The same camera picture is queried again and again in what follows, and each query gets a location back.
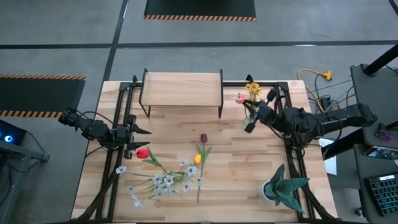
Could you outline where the black beam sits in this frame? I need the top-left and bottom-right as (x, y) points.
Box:
(321, 119), (398, 160)

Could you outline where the clear glass vase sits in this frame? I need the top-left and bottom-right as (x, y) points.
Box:
(243, 107), (254, 128)

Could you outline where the dark red artificial tulip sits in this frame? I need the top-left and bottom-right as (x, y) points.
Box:
(195, 133), (213, 203)

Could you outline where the white artificial flower bunch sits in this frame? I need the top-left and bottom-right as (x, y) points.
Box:
(115, 158), (205, 208)

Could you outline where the wooden shelf with black legs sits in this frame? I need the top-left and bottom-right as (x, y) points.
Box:
(139, 68), (224, 119)

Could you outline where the grey metal stand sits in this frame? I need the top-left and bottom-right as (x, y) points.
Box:
(0, 141), (50, 224)

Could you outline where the pink artificial tulip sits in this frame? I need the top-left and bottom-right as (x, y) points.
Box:
(234, 93), (249, 108)

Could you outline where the grey desk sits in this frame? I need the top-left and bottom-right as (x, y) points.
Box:
(353, 143), (398, 224)
(350, 63), (398, 149)

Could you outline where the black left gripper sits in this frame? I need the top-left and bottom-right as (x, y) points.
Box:
(114, 114), (152, 160)

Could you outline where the yellow artificial flower bunch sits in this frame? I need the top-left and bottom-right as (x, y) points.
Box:
(244, 81), (264, 121)

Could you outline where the black post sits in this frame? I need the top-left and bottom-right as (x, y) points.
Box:
(363, 43), (398, 77)

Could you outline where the white paper sheet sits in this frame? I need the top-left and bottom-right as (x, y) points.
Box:
(317, 138), (338, 176)

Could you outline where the black keyboard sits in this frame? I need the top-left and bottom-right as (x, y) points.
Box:
(364, 173), (398, 218)

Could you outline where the black mat with hazard stripes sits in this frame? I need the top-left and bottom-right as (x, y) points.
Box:
(143, 0), (257, 22)
(0, 73), (87, 119)

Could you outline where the tablet with lit screen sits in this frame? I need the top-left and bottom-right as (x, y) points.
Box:
(364, 145), (398, 161)

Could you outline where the black computer with blue light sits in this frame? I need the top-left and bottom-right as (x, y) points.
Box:
(0, 119), (27, 146)

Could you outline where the small purple object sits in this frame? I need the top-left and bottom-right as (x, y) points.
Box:
(374, 123), (393, 143)

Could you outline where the yellow extension cable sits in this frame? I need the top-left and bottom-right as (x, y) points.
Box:
(297, 68), (333, 110)

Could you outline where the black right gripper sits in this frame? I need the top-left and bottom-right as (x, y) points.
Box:
(241, 88), (280, 134)

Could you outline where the green potted plant white pot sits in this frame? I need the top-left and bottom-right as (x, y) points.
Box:
(259, 164), (311, 215)

